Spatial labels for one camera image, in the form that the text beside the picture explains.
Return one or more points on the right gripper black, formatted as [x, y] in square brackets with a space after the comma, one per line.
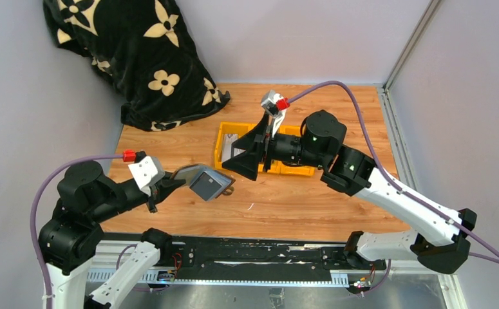
[246, 163]

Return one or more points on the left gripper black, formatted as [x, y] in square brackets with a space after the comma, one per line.
[162, 188]

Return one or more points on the brown leather card holder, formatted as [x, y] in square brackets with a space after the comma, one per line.
[205, 181]

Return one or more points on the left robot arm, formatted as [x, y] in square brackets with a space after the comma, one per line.
[67, 244]

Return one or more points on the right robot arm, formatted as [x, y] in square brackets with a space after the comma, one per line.
[437, 235]

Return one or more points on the silver cards pile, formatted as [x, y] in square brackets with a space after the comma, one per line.
[227, 149]

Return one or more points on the yellow bin left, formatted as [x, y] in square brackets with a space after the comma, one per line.
[228, 127]

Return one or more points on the yellow bin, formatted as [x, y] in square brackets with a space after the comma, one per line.
[228, 127]
[262, 146]
[291, 170]

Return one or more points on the yellow bin middle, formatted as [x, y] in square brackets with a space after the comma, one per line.
[262, 146]

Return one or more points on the yellow bin right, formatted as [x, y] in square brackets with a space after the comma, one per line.
[291, 170]

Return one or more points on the black floral blanket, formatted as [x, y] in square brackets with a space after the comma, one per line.
[144, 50]

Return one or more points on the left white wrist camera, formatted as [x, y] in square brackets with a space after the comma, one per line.
[147, 173]

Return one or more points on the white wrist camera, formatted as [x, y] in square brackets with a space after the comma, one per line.
[147, 173]
[275, 105]

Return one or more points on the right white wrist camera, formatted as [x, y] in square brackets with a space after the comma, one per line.
[275, 105]

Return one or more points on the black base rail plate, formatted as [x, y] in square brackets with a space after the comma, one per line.
[259, 260]

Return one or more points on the aluminium frame post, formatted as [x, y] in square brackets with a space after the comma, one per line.
[416, 35]

